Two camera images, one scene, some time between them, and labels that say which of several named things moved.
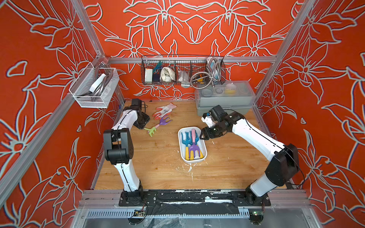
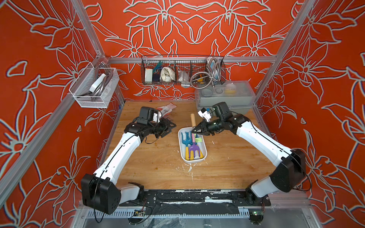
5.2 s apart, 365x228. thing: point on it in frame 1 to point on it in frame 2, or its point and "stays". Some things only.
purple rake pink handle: x=194 y=147 stays
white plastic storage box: x=193 y=148 stays
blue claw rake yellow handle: x=188 y=141 stays
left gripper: x=146 y=118 to x=166 y=128
